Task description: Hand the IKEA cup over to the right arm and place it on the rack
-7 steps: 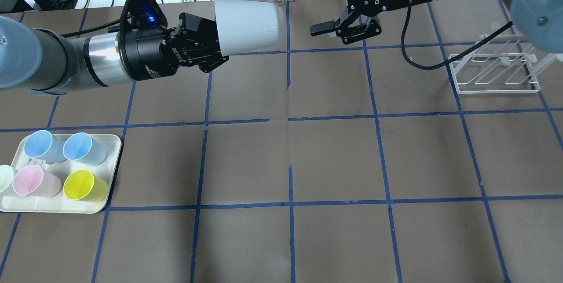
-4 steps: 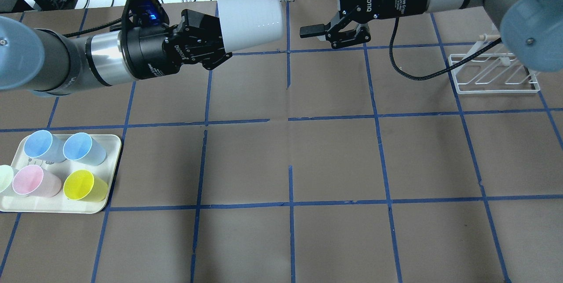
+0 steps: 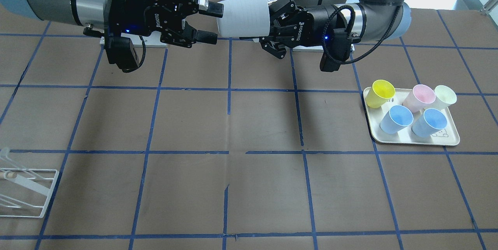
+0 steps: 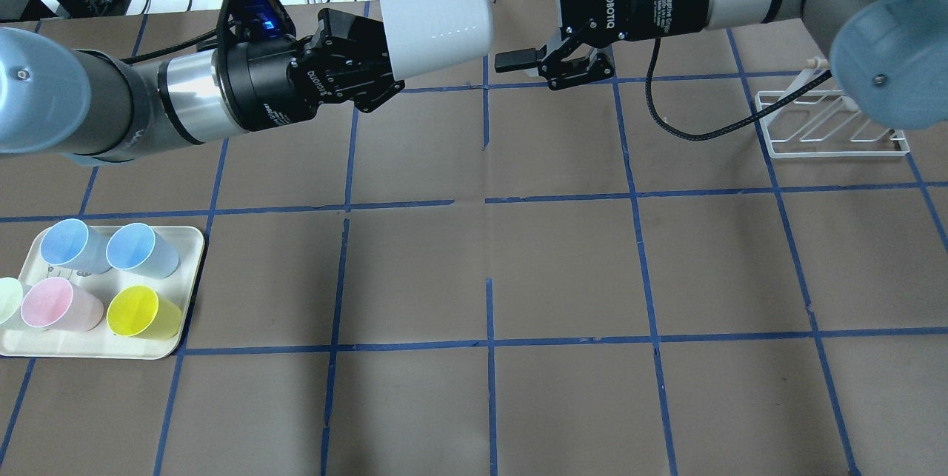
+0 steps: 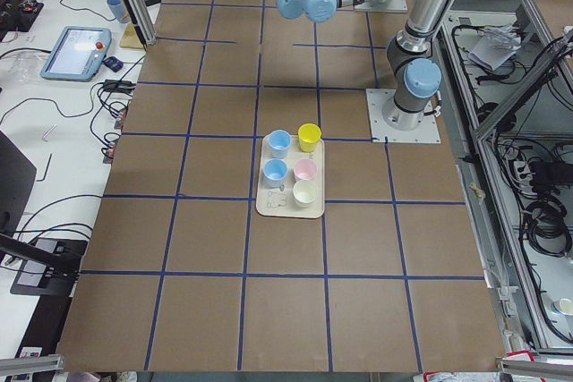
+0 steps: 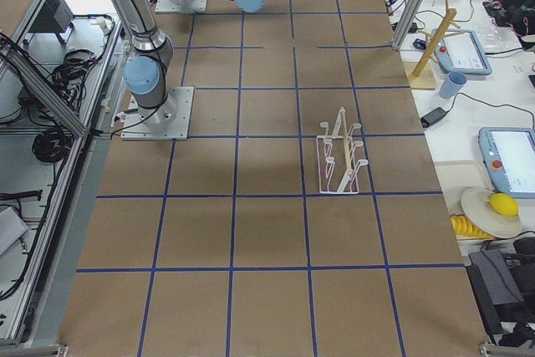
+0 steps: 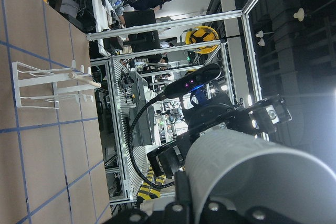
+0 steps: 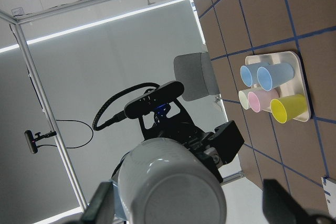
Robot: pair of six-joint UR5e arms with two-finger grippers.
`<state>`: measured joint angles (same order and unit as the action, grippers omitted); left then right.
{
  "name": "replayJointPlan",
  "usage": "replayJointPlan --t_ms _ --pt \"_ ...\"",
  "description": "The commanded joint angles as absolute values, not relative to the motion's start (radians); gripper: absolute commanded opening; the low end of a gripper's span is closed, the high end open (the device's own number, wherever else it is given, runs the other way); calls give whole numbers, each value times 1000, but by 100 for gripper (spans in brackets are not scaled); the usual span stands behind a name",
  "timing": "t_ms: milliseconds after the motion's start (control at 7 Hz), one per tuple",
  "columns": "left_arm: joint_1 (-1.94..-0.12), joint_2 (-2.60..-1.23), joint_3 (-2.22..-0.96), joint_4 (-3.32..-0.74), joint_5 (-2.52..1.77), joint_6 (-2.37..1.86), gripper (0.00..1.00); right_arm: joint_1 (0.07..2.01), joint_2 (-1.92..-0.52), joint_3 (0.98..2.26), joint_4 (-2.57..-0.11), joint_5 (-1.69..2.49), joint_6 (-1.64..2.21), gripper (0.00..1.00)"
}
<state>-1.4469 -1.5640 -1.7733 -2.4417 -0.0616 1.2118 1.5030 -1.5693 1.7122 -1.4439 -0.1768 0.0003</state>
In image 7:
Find white wire cup rack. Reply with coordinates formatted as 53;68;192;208
12;60;101;109

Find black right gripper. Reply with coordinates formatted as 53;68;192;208
147;94;292;177

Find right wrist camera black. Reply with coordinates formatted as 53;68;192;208
164;63;221;99

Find grey ikea cup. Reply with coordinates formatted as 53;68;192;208
185;129;335;223

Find yellow hard hat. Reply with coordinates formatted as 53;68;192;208
185;26;219;54

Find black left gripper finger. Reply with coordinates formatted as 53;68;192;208
164;170;194;224

